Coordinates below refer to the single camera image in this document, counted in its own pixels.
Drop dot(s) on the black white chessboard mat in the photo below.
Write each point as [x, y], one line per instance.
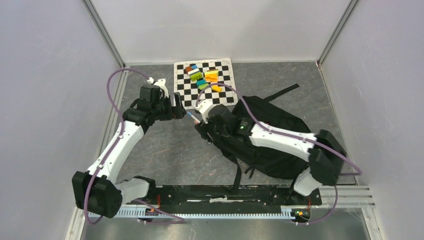
[189, 91]

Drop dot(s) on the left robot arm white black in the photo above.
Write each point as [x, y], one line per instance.
[96, 190]

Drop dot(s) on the yellow orange block stack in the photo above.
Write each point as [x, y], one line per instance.
[211, 75]

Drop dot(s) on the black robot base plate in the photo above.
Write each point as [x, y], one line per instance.
[219, 199]

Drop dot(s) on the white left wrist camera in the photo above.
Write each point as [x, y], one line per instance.
[160, 83]

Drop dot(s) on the light green toy block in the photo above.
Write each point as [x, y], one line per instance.
[203, 86]

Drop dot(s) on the green toy block stack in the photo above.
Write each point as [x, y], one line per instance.
[196, 76]

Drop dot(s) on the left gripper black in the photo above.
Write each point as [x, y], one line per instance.
[177, 112]

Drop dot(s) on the teal toy block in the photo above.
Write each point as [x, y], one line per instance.
[200, 82]

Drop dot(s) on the blue white marker pen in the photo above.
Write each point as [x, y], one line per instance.
[195, 119]

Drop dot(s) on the brown blue white block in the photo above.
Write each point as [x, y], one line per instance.
[192, 70]

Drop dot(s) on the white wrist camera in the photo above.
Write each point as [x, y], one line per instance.
[204, 108]
[160, 83]

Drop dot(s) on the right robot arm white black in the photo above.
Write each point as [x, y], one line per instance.
[327, 156]

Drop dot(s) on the black student backpack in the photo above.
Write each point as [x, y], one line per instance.
[295, 143]

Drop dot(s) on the slotted cable duct rail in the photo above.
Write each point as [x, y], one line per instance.
[141, 212]

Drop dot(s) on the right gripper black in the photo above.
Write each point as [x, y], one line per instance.
[203, 128]

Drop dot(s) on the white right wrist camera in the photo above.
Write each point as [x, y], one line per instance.
[204, 108]

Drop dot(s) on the small yellow toy block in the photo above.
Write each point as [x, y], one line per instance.
[216, 88]

